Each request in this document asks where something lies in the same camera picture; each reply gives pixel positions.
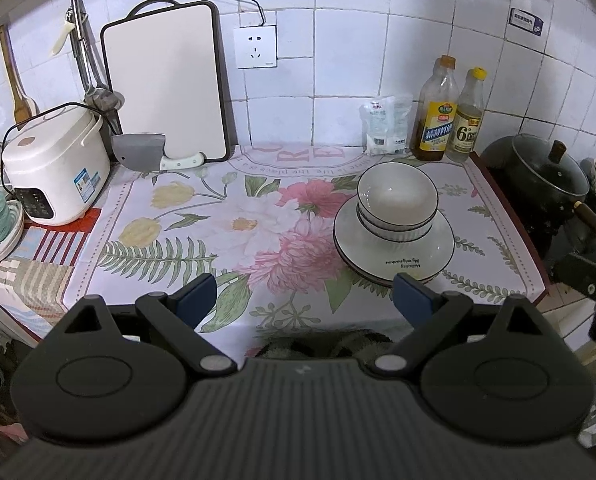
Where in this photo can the wooden spatula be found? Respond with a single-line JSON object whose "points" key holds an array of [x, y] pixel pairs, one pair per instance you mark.
{"points": [[23, 105]]}

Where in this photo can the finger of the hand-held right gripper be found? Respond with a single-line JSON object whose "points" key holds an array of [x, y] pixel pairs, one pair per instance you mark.
{"points": [[577, 270]]}

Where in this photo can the metal ladle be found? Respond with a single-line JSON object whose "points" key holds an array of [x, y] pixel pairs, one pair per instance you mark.
{"points": [[103, 97]]}

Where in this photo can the white wall socket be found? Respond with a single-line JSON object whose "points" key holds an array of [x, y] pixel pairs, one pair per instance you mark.
{"points": [[255, 46]]}

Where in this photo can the clear vinegar bottle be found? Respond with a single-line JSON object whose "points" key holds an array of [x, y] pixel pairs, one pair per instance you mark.
{"points": [[467, 130]]}

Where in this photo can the floral tablecloth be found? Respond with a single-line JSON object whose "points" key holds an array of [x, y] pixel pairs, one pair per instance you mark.
{"points": [[258, 230]]}

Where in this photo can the white rice cooker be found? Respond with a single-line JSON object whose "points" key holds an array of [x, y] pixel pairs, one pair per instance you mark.
{"points": [[58, 165]]}

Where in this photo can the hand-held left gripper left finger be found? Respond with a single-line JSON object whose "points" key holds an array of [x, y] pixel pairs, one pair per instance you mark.
{"points": [[198, 297]]}

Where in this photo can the white cutting board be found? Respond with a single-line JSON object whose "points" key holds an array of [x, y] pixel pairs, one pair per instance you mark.
{"points": [[163, 80]]}

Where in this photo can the white plastic bag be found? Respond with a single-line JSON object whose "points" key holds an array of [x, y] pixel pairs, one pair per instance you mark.
{"points": [[402, 125], [377, 127]]}

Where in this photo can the green strainer on dish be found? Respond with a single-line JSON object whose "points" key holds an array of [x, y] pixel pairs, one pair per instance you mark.
{"points": [[5, 245]]}

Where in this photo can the glass pot lid brown knob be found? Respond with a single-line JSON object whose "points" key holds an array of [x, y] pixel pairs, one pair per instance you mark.
{"points": [[547, 167]]}

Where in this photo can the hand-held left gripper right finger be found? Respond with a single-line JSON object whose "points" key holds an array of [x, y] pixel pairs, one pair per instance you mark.
{"points": [[412, 300]]}

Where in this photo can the white black-rimmed plate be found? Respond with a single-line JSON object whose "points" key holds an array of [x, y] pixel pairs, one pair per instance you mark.
{"points": [[402, 255]]}

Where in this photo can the black gas stove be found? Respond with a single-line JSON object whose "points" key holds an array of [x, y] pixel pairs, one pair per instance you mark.
{"points": [[552, 240]]}

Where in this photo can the black cooking pot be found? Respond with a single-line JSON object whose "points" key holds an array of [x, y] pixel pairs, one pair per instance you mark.
{"points": [[507, 165]]}

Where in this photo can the striped cloth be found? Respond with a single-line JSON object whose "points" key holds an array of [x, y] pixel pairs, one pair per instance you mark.
{"points": [[38, 270]]}

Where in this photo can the wall sticker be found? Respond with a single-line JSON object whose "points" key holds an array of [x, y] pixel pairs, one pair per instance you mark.
{"points": [[526, 21]]}

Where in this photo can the yellow-label oil bottle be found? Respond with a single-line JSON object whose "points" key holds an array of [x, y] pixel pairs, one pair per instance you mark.
{"points": [[435, 125]]}

